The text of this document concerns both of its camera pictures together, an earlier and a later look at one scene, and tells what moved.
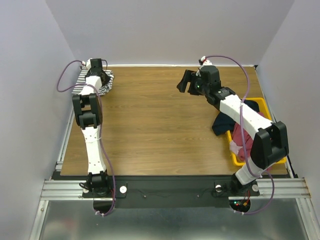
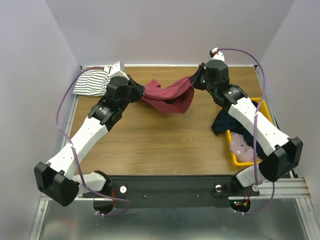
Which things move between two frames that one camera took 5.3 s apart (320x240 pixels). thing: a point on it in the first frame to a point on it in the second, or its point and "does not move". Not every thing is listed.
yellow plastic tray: x=235 y=162 does not move
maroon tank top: x=236 y=137 to x=177 y=97
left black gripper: x=107 y=77 to x=139 y=90
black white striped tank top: x=105 y=88 does not move
